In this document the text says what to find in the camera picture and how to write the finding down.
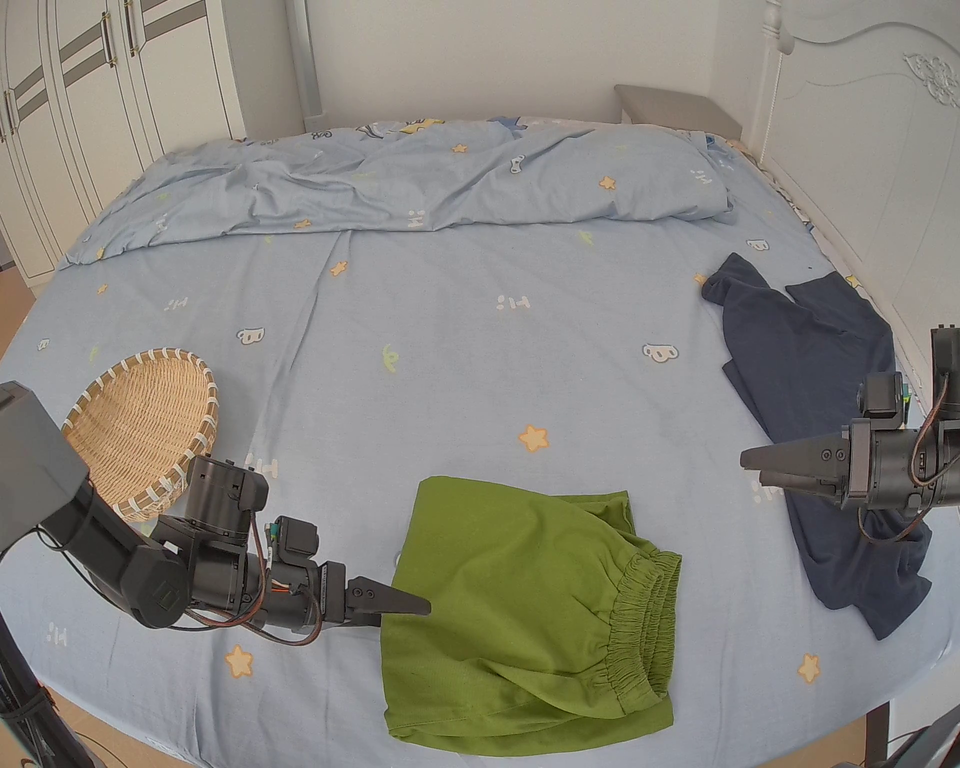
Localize dark blue garment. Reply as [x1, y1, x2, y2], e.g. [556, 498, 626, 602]
[701, 252, 934, 642]

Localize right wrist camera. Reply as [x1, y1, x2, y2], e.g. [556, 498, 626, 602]
[857, 372, 914, 433]

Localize white wardrobe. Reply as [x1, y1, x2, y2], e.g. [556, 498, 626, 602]
[0, 0, 250, 291]

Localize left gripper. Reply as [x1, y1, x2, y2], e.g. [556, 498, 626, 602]
[258, 561, 433, 633]

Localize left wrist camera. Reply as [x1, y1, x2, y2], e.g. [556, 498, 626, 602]
[270, 513, 321, 579]

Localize round woven basket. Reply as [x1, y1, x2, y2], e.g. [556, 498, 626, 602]
[61, 347, 220, 525]

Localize green shorts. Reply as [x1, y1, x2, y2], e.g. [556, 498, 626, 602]
[380, 476, 684, 753]

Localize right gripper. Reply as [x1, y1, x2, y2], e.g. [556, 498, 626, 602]
[740, 417, 936, 513]

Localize pale blue quilt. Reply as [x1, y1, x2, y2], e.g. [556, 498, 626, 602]
[58, 114, 741, 270]

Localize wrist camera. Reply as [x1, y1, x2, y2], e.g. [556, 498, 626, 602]
[857, 372, 914, 433]
[270, 513, 321, 579]

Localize grey bedside table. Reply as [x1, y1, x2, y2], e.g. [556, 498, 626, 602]
[613, 84, 742, 144]

